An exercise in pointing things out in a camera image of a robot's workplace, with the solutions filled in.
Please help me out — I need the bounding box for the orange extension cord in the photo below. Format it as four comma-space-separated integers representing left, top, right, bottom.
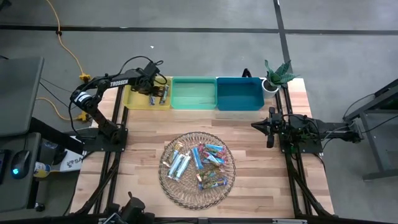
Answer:
35, 96, 91, 123
45, 0, 91, 84

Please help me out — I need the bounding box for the blue red-ended granola bar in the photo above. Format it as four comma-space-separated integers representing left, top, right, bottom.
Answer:
201, 152, 227, 166
203, 143, 225, 152
203, 157, 229, 166

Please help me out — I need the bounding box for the silver metal bracket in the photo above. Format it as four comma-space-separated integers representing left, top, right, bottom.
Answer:
272, 218, 308, 224

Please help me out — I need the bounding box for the green orange-ended granola bar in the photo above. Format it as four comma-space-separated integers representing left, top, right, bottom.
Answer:
198, 176, 229, 190
195, 169, 223, 183

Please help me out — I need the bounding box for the light blue granola bar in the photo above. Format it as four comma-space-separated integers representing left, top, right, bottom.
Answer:
164, 141, 185, 167
174, 154, 192, 181
167, 154, 184, 179
190, 146, 205, 170

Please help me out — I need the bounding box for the blue plastic bin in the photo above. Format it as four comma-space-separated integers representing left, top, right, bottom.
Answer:
216, 77, 265, 112

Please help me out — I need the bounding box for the black aluminium rig frame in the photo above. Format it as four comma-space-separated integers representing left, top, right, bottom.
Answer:
70, 76, 335, 224

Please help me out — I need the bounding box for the round woven wicker mat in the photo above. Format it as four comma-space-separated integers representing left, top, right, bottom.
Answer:
158, 131, 236, 210

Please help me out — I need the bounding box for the black computer mouse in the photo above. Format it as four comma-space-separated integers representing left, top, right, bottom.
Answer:
11, 150, 31, 180

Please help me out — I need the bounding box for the green red-ended granola bar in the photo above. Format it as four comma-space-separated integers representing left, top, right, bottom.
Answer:
203, 148, 228, 158

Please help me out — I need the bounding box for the yellow plastic bin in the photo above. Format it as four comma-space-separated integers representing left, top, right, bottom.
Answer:
122, 75, 173, 111

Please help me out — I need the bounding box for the white printed box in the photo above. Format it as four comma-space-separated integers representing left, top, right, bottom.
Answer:
58, 149, 85, 173

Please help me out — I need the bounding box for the grey metal table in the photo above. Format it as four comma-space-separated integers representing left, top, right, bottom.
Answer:
343, 78, 398, 181

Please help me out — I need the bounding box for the black flat device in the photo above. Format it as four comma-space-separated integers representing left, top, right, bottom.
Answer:
0, 149, 7, 185

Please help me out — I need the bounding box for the grey side desk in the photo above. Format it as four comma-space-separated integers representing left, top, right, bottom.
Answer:
0, 56, 45, 214

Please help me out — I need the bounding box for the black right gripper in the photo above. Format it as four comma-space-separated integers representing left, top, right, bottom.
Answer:
251, 107, 284, 149

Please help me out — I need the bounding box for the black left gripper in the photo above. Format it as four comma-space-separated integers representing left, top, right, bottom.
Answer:
133, 72, 164, 98

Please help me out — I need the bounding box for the yellow white bottle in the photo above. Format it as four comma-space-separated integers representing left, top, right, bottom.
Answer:
32, 161, 52, 179

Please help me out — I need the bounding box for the potted plant white pot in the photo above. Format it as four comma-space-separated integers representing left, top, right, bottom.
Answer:
261, 59, 301, 100

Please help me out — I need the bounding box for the teal plastic bin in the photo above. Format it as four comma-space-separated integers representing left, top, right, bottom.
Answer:
170, 76, 218, 111

